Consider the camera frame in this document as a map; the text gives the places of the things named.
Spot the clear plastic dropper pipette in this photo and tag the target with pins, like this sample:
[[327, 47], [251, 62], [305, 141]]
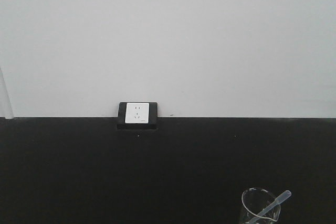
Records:
[[278, 201]]

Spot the black socket mounting box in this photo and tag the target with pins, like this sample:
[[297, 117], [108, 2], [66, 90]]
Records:
[[153, 118]]

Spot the clear glass beaker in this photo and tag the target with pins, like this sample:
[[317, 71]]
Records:
[[254, 200]]

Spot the white wall power socket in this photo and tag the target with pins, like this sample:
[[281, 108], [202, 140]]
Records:
[[137, 113]]

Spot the white pipe at wall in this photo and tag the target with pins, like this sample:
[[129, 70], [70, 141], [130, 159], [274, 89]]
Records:
[[5, 101]]

